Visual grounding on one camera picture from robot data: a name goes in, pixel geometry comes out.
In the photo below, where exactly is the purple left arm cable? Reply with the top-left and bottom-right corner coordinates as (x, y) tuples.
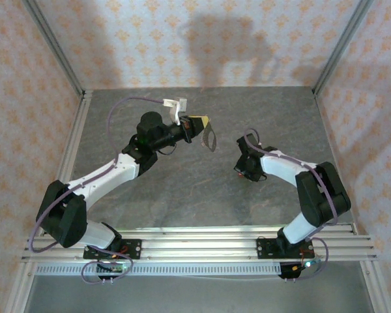
(27, 96), (166, 285)

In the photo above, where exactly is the aluminium side rail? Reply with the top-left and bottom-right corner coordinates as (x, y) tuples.
(3, 90), (94, 313)

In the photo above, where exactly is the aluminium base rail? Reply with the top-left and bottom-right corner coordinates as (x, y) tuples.
(21, 224), (379, 262)

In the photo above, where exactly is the slotted white cable duct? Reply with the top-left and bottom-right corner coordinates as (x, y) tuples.
(35, 262), (283, 278)

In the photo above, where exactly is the aluminium frame post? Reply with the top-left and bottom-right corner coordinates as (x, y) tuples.
(312, 0), (375, 96)
(22, 0), (86, 98)

